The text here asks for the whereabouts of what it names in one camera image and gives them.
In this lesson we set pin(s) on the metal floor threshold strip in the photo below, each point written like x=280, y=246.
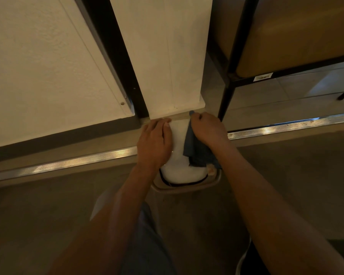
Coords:
x=60, y=164

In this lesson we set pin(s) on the white sticker label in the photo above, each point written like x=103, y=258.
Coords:
x=263, y=76

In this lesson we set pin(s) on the person's right black shoe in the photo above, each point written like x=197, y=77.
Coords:
x=249, y=263

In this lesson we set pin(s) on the black wall post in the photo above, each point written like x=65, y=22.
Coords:
x=114, y=54

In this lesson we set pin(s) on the person's right hand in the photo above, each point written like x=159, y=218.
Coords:
x=209, y=128

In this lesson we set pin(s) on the grey baseboard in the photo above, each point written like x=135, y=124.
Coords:
x=60, y=140

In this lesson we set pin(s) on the person's left hand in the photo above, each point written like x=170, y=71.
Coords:
x=154, y=146

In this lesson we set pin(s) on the person's left forearm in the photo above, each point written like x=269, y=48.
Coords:
x=103, y=229

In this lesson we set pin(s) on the dark blue cloth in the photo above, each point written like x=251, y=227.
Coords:
x=199, y=151

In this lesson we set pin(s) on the brown bench with sticker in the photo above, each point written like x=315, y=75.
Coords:
x=289, y=37

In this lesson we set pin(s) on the person's right forearm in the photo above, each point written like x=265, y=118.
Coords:
x=281, y=217

